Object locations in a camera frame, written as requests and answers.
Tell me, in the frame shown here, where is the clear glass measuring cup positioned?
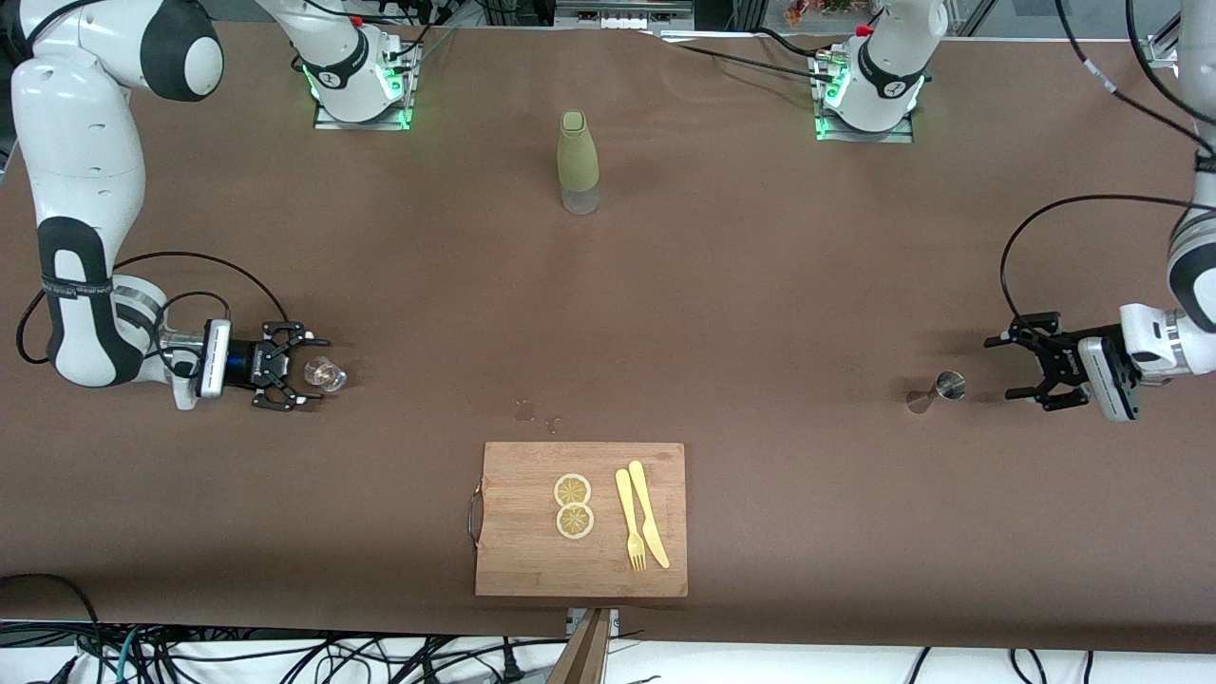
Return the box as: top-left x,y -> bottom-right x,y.
304,356 -> 349,393

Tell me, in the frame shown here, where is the steel double jigger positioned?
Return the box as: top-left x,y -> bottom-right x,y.
905,370 -> 968,415

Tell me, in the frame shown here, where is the brown table cover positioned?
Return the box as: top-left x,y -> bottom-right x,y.
0,17 -> 1216,656

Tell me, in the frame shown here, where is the wooden cutting board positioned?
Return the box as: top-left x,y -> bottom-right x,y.
467,442 -> 689,599

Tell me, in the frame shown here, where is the green sleeved glass bottle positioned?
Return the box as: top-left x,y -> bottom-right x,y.
557,110 -> 601,216

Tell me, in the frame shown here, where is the yellow plastic fork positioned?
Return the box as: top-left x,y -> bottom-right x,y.
615,468 -> 648,573

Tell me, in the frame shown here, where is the wooden beam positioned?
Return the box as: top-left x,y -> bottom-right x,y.
549,608 -> 614,684

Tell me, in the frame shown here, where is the yellow plastic knife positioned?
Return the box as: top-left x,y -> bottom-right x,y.
628,460 -> 671,570

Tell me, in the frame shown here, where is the grey power strip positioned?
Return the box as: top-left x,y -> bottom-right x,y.
554,0 -> 696,31

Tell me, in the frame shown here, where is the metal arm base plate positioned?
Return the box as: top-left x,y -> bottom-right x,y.
813,52 -> 915,144
312,43 -> 416,132

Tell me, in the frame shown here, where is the black looped floor cable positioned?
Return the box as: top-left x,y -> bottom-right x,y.
0,573 -> 104,684

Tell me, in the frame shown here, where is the black base power cable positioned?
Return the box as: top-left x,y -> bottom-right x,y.
655,27 -> 837,79

